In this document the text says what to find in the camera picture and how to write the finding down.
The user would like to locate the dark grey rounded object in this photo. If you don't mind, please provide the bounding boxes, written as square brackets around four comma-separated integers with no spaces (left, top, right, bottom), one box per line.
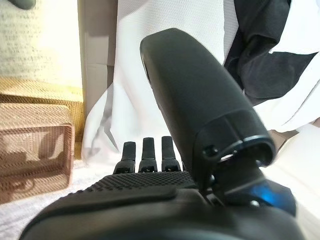
[9,0,37,10]

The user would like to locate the black garment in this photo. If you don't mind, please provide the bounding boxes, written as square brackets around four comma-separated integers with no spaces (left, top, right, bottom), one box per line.
[223,0,320,105]

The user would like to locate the brown woven laundry basket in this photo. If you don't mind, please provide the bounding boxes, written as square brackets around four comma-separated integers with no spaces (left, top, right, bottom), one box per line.
[0,102,76,205]

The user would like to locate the white textured blanket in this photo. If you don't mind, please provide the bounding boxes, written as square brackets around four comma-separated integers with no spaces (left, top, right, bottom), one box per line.
[0,0,85,87]

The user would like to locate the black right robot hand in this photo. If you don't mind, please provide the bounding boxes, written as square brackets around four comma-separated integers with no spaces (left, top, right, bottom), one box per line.
[19,28,297,240]

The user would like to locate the white cloth garment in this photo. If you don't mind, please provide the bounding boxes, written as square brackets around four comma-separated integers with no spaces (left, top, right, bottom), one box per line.
[81,0,320,168]

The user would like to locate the grey bed frame panel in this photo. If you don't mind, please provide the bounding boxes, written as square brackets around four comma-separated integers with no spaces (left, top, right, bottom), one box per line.
[77,0,120,123]

